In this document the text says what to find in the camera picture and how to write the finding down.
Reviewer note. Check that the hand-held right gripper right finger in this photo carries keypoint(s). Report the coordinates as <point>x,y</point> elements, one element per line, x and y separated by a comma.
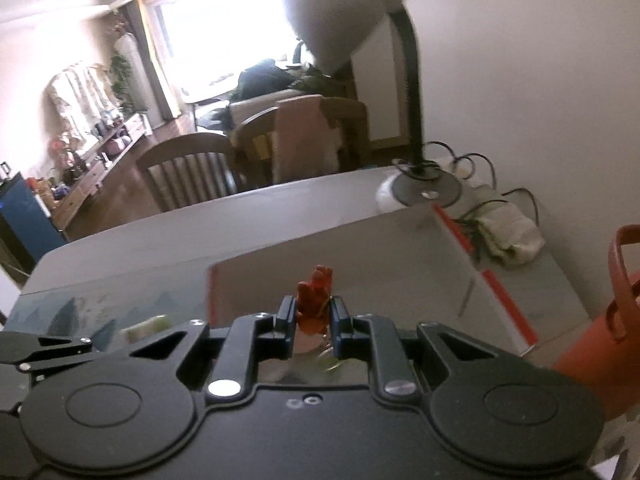
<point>340,332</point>

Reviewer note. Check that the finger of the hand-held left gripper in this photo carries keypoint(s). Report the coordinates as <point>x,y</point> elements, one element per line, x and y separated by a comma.
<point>20,350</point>

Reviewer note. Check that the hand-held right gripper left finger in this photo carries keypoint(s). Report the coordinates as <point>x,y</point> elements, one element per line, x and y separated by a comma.
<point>287,330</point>

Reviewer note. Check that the red cardboard box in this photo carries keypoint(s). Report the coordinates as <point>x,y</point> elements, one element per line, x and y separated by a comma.
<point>390,270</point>

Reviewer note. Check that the green lid toothpick jar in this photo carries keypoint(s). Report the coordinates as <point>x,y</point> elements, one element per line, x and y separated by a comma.
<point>147,327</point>

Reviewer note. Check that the mountain print table runner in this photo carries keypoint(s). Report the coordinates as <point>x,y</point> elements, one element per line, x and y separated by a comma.
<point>60,310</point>

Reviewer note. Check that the blue and black appliance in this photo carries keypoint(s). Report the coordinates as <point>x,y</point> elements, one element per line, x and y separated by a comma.
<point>25,215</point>

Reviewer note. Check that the wooden television cabinet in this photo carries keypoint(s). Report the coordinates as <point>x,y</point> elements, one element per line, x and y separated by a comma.
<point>90,185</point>

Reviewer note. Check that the wooden chair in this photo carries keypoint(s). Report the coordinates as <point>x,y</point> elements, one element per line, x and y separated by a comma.
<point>350,125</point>
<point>190,170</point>

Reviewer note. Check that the pink cloth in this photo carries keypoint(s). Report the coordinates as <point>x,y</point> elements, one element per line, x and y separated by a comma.
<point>300,140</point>

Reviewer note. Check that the white folded cloth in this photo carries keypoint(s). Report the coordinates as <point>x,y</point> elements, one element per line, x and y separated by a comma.
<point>510,235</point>

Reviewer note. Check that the pile of dark clothes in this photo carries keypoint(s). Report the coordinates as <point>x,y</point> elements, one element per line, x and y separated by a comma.
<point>265,80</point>

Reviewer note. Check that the coffee table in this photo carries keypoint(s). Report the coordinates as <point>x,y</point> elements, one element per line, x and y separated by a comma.
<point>210,91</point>

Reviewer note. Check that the hanging white clothes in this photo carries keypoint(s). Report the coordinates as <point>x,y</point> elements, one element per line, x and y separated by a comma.
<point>75,95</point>

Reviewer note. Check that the red water bottle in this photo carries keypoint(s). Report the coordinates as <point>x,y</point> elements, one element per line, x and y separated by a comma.
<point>600,355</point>

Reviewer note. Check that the green potted plant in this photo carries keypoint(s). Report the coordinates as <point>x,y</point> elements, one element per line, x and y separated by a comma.
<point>120,80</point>

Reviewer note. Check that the grey curtain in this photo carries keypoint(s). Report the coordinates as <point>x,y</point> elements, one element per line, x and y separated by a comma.
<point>150,60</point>

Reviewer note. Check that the white standing air conditioner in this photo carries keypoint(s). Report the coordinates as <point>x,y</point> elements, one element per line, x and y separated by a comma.
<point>129,65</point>

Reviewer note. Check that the grey desk lamp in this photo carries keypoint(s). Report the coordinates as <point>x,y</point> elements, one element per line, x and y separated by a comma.
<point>340,15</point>

